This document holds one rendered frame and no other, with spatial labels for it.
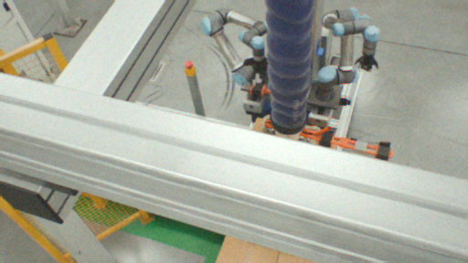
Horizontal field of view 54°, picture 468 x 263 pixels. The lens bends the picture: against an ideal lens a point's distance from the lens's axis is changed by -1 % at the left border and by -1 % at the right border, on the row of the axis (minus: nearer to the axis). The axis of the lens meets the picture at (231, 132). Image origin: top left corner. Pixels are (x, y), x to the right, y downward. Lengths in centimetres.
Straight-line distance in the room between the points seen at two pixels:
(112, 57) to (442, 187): 59
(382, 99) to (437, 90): 55
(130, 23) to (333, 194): 58
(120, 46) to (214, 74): 417
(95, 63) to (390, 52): 459
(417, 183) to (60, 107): 40
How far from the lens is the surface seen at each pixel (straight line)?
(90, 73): 84
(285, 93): 258
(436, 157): 451
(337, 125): 426
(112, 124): 54
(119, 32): 90
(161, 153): 49
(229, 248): 332
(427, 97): 492
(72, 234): 305
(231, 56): 325
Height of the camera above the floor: 361
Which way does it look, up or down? 53 degrees down
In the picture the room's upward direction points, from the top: 9 degrees counter-clockwise
